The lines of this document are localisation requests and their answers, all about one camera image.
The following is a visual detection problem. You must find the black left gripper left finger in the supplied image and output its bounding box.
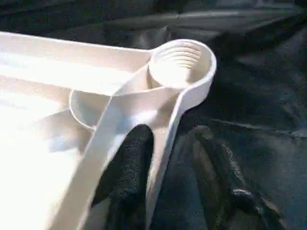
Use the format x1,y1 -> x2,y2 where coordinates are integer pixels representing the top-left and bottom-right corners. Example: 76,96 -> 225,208
92,124 -> 154,230

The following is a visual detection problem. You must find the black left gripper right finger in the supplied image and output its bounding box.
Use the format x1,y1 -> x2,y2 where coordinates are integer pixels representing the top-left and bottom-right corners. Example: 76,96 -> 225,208
191,125 -> 284,230

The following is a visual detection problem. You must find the white plastic table top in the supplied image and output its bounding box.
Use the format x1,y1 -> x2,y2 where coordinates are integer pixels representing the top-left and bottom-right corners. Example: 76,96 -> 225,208
0,31 -> 218,230

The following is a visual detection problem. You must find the black work mat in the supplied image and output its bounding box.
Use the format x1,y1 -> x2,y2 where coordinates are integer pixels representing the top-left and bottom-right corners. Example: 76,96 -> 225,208
0,0 -> 307,230

